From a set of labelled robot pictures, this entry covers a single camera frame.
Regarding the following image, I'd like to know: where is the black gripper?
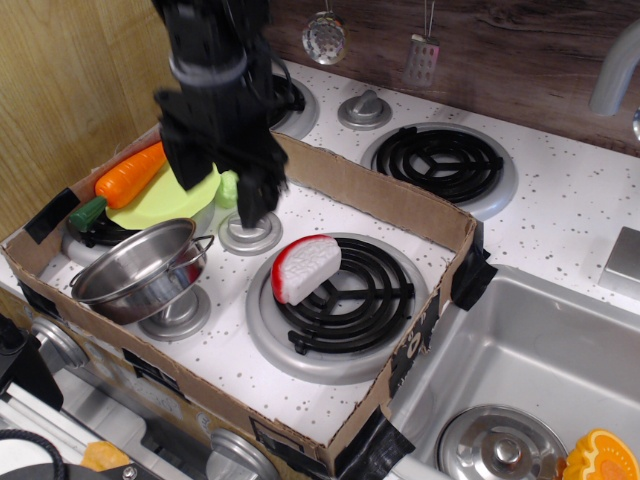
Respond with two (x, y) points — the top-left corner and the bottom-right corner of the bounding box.
(154, 74), (287, 229)

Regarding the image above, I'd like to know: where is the orange toy carrot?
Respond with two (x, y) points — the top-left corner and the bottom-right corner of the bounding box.
(69, 142), (167, 232)

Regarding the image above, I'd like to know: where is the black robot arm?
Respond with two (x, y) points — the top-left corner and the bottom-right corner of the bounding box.
(154, 1), (288, 228)

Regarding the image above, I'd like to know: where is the light green plastic plate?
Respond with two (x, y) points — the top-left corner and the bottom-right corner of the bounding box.
(106, 164), (221, 230)

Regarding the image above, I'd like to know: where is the light green toy broccoli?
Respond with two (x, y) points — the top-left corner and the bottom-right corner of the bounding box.
(215, 170), (239, 209)

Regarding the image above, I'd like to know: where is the silver knob inside fence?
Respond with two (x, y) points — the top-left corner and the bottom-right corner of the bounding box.
(218, 212), (283, 256)

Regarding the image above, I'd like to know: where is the back left black burner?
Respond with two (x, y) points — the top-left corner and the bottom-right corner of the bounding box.
(270, 74), (319, 140)

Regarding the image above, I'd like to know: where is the black burner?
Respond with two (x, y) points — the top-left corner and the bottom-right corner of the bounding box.
(270, 74), (319, 140)
(246, 233), (429, 385)
(360, 122), (518, 221)
(62, 213), (138, 266)

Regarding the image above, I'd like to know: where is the red white toy cheese wedge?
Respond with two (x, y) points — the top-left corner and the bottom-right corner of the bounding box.
(271, 234), (342, 306)

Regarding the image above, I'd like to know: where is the front left black burner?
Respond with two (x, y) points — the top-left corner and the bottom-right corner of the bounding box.
(62, 213), (138, 266)

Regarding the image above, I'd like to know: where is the stainless steel pot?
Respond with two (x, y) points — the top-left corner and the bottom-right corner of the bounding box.
(70, 218), (215, 325)

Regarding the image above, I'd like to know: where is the silver knob under pot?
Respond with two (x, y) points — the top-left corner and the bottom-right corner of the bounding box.
(138, 286), (211, 342)

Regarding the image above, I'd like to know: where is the silver knob back centre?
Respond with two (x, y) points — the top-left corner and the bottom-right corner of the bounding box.
(337, 89), (392, 131)

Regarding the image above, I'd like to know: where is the hanging metal strainer spoon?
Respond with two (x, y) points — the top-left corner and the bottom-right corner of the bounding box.
(302, 11), (349, 65)

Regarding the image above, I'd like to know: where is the front right black burner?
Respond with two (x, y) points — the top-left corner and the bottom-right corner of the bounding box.
(246, 233), (429, 385)

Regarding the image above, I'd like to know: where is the cardboard fence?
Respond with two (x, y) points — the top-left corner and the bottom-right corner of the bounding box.
(2, 135), (484, 475)

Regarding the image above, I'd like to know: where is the back right black burner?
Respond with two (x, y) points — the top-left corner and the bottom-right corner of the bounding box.
(360, 122), (518, 221)

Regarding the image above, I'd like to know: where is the hanging metal grater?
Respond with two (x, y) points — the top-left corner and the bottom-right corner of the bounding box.
(402, 34), (440, 88)

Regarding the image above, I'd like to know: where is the silver left panel knob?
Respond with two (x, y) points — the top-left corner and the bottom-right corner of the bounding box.
(31, 317), (89, 374)

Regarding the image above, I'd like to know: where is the silver panel knob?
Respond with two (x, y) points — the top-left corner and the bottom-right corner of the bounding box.
(31, 317), (89, 374)
(205, 428), (280, 480)

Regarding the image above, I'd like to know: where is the silver front panel knob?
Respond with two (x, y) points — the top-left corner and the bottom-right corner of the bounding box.
(205, 428), (280, 480)

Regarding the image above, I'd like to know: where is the black clamp device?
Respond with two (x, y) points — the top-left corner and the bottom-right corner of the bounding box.
(1, 315), (64, 411)

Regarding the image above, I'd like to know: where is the stainless steel sink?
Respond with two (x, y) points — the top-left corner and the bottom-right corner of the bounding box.
(390, 266), (639, 479)

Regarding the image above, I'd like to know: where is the steel pot lid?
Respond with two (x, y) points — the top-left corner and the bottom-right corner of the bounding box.
(434, 405), (567, 479)

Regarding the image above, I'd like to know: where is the silver sink block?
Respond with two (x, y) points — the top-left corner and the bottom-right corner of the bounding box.
(598, 227), (640, 300)

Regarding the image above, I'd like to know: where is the silver faucet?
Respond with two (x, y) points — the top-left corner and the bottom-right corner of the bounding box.
(589, 20), (639, 116)

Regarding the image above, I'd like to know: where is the orange toy fruit half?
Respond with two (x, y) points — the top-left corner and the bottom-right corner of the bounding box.
(562, 429), (639, 480)

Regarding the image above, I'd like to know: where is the black cable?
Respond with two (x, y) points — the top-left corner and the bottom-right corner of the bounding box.
(0, 428), (69, 480)

